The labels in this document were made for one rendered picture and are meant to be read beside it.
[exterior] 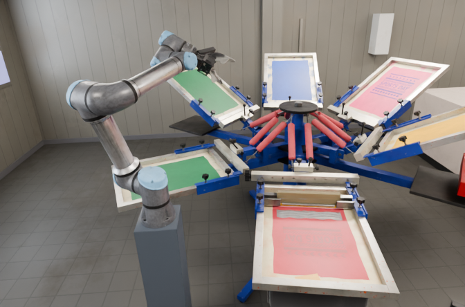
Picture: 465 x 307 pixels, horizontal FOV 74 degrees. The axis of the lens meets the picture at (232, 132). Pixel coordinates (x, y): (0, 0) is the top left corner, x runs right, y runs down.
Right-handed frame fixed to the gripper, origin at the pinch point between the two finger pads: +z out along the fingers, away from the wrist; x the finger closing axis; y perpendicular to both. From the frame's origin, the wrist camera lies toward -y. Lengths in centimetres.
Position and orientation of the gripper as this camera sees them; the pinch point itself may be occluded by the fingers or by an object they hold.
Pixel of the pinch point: (229, 72)
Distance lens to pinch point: 152.5
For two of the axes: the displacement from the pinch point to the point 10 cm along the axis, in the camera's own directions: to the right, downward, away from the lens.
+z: 8.7, 4.7, 1.5
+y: -2.4, 6.6, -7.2
